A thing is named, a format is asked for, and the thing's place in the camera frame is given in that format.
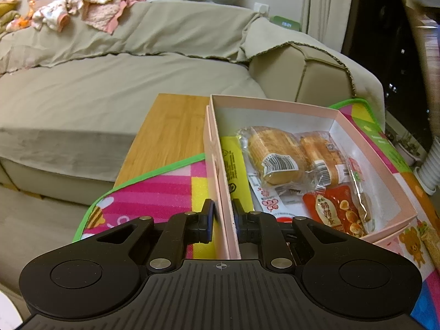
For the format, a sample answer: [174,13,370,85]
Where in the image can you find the colourful cartoon play mat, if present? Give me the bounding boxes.
[74,98,439,329]

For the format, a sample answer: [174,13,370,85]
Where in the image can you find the pink baby clothes pile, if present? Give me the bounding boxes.
[3,0,145,34]

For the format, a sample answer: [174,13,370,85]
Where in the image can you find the beige sofa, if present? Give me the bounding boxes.
[1,45,353,317]

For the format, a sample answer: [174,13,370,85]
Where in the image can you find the packaged sliced bread loaf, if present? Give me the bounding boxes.
[237,126,311,188]

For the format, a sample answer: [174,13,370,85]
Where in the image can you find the yellow snack bar packet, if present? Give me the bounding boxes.
[220,136,254,211]

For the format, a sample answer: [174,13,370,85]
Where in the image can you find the white wall socket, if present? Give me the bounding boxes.
[254,2,270,17]

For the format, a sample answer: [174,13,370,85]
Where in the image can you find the bamboo wooden table board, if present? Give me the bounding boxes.
[115,93,209,186]

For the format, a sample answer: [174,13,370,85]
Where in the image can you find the red white snack packet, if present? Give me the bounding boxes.
[247,174,309,218]

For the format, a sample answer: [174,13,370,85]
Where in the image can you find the green digital clock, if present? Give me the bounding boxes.
[269,15,301,31]

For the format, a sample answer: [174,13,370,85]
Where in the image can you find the beige curtain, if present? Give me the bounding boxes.
[301,0,352,51]

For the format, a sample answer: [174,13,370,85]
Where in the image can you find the red quail egg packet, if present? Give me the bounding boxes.
[302,185,367,238]

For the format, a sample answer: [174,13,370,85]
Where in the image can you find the red lid jelly cup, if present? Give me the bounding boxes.
[277,217,293,224]

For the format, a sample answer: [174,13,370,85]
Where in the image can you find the packaged round bun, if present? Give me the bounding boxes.
[299,131,350,188]

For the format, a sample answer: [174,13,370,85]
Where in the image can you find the pink cardboard gift box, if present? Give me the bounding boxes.
[203,95,417,259]

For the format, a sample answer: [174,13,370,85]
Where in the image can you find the yellow stuffed toy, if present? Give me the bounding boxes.
[0,0,20,34]

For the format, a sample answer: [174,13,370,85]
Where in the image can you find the white flower pot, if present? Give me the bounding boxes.
[396,140,424,167]

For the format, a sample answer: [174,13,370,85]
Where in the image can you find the white corrugated hose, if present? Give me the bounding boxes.
[413,147,440,195]

